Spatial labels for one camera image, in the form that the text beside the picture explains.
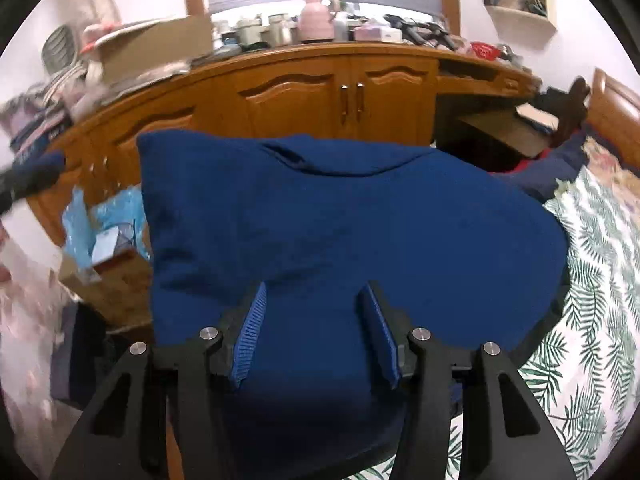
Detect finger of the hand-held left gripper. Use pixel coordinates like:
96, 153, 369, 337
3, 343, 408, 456
0, 152, 66, 213

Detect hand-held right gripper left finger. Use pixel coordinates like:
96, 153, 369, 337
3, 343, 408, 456
50, 282, 268, 480

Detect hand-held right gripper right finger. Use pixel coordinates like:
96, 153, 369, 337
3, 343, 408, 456
357, 281, 576, 480

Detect navy blue suit jacket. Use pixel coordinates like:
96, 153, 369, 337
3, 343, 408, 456
136, 130, 571, 480

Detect pile of folded cloths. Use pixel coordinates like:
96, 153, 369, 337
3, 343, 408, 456
0, 80, 71, 151

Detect light blue plastic bag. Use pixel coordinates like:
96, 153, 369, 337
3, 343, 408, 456
62, 187, 151, 281

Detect grey slatted basket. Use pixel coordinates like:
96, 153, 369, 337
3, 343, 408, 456
40, 24, 83, 73

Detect person's floral clothing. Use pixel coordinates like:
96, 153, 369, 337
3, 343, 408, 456
0, 220, 101, 461

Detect cardboard box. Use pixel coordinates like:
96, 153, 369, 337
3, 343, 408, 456
97, 15, 213, 83

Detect red cloth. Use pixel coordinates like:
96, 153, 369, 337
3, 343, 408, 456
487, 157, 531, 176

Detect bed with leaf-print cover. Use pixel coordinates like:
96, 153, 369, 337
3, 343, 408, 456
350, 165, 640, 480

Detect dark blue bed cover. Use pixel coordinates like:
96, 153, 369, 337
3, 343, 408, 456
487, 132, 588, 201

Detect wooden desk with cabinets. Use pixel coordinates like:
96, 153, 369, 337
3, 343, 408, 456
30, 42, 558, 331

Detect white jar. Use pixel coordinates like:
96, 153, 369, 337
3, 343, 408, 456
235, 15, 266, 46
267, 12, 296, 46

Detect floral quilt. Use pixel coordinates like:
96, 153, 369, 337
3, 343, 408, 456
582, 137, 640, 181

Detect dark chair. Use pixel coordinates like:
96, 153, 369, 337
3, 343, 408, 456
537, 76, 591, 148

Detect pink tissue box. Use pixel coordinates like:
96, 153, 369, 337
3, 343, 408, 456
354, 24, 403, 43

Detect black hand-held devices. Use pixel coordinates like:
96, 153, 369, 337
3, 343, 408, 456
385, 14, 458, 51

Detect pink thermos jug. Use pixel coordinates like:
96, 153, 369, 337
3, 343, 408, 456
299, 0, 335, 43

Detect wooden bed headboard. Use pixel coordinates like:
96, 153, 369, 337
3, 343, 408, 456
587, 67, 640, 156

